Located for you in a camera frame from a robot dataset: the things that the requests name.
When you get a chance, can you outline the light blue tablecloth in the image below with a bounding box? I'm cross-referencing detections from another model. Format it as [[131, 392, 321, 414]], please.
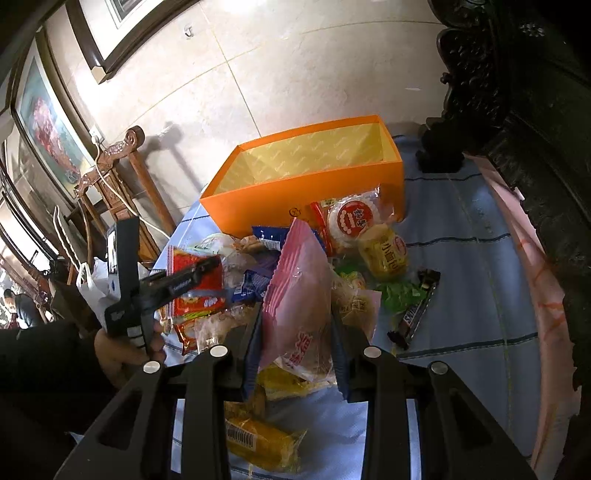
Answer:
[[151, 133, 555, 480]]

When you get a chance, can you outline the orange cardboard box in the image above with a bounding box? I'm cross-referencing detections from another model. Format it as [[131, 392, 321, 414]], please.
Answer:
[[200, 115, 406, 237]]

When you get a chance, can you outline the yellow bread packet with barcode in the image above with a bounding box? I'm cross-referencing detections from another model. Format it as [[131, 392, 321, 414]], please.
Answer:
[[224, 385, 307, 473]]

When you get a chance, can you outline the dark carved wooden screen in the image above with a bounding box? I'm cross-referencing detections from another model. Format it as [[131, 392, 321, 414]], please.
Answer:
[[414, 0, 591, 324]]

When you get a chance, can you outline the pink snack bag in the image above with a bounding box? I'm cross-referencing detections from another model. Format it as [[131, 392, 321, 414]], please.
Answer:
[[260, 219, 332, 382]]

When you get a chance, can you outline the white power cable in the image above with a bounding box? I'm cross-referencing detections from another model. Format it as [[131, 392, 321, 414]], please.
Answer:
[[89, 133, 172, 241]]

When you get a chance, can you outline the green snack packet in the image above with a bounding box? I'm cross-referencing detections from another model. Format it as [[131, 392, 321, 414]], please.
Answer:
[[334, 262, 429, 315]]

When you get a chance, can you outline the blue snack bag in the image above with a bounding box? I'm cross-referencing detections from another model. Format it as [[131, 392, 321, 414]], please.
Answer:
[[229, 224, 325, 304]]

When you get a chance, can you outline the black chocolate bar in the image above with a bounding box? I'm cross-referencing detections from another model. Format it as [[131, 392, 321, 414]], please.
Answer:
[[388, 269, 441, 352]]

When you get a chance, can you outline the wooden chair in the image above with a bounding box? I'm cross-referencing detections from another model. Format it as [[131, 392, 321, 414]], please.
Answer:
[[76, 126, 176, 268]]

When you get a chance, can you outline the white plastic bag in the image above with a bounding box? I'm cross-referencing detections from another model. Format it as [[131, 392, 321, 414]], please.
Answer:
[[75, 258, 118, 324]]

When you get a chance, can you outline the yellow small bread packet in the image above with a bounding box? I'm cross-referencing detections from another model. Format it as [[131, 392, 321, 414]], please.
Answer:
[[358, 223, 408, 282]]

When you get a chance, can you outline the red round cracker packet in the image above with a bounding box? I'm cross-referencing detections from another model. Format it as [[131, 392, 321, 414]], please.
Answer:
[[308, 187, 396, 257]]

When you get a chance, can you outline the pink packet of cookies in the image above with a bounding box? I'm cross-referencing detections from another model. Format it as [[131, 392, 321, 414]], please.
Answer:
[[332, 274, 382, 340]]

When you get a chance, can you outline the panda painting in frame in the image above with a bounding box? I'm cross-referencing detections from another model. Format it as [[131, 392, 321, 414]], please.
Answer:
[[65, 0, 195, 84]]

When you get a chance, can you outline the person's left hand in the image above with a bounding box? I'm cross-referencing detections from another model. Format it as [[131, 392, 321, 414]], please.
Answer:
[[94, 321, 166, 388]]

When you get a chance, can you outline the red vase framed painting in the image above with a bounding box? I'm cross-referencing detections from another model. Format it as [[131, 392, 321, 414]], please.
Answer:
[[11, 40, 94, 202]]

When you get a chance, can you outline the red snack packet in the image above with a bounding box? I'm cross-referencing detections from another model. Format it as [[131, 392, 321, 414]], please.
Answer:
[[166, 246, 226, 355]]

